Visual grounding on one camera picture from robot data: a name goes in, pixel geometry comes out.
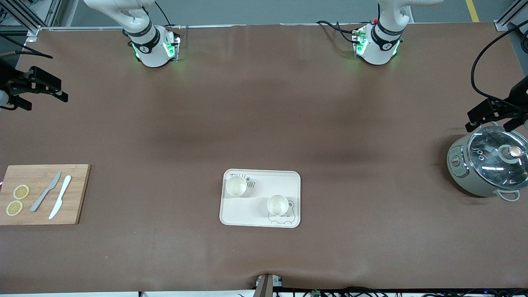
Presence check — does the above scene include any white IKEA cup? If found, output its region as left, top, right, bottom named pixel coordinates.
left=225, top=176, right=248, bottom=198
left=267, top=194, right=289, bottom=217

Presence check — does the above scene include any glass pot lid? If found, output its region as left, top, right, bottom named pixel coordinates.
left=467, top=126, right=528, bottom=190

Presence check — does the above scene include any grey electric cooking pot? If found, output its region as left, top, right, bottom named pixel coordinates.
left=447, top=132, right=521, bottom=202

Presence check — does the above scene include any grey plastic knife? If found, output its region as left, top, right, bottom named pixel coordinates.
left=30, top=171, right=62, bottom=212

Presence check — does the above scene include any yellow floor tape strip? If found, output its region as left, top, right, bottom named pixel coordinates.
left=465, top=0, right=480, bottom=22

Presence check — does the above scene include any white plastic knife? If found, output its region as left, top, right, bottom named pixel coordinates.
left=49, top=175, right=72, bottom=220

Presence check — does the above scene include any bamboo cutting board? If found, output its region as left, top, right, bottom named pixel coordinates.
left=0, top=164, right=91, bottom=225

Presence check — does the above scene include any brown table cover mat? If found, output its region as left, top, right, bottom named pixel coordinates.
left=0, top=23, right=528, bottom=294

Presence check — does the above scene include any cream bear print tray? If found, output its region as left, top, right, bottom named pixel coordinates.
left=219, top=169, right=301, bottom=229

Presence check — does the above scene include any aluminium frame profile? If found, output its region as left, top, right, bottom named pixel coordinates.
left=495, top=0, right=528, bottom=31
left=0, top=0, right=62, bottom=34

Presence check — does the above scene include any black base power cable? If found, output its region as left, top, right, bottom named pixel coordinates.
left=316, top=20, right=363, bottom=44
left=155, top=0, right=182, bottom=29

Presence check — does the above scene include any metal table edge bracket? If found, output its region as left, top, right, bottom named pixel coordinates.
left=255, top=273, right=283, bottom=297

